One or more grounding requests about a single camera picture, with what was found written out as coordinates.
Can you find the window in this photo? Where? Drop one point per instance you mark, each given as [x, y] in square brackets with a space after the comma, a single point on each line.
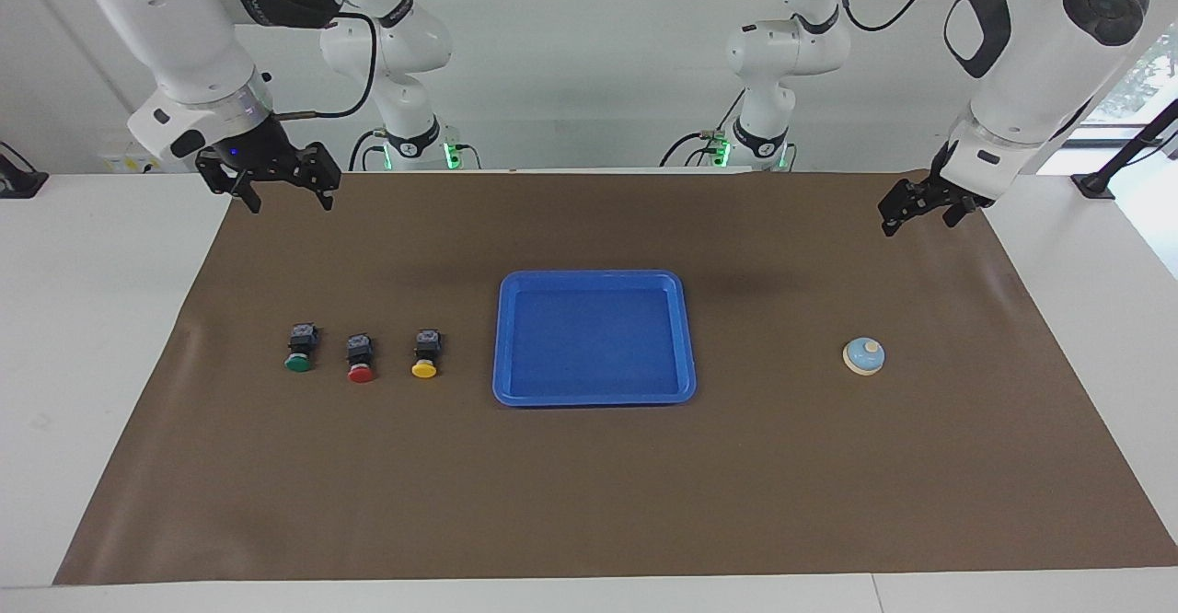
[1146, 79]

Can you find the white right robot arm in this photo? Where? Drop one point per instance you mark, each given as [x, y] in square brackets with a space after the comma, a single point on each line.
[175, 33]

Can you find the black clamp stand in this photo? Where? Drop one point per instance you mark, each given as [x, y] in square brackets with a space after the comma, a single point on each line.
[1093, 185]

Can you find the blue plastic tray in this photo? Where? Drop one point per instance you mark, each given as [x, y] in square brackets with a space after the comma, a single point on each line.
[594, 337]

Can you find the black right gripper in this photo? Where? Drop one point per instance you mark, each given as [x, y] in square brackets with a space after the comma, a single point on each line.
[262, 157]

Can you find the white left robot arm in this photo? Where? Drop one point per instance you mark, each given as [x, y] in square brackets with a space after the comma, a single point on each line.
[1022, 70]

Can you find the black table mount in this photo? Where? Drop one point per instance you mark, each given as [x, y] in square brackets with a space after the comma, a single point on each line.
[18, 185]

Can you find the green push button switch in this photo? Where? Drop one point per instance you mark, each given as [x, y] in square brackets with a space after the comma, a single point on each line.
[297, 364]

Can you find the brown table mat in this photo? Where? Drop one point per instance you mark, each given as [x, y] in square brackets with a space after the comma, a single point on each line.
[589, 484]

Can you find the red push button switch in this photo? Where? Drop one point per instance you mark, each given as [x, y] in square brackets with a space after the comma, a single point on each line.
[361, 374]

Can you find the yellow push button switch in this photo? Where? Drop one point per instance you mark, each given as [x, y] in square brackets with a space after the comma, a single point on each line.
[423, 369]

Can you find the light blue call bell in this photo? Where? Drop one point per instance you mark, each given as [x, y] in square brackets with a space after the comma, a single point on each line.
[865, 353]

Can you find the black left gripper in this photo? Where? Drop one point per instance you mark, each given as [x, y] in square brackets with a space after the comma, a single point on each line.
[939, 185]

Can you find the white wall socket box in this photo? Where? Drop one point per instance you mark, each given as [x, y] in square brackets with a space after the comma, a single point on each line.
[120, 164]

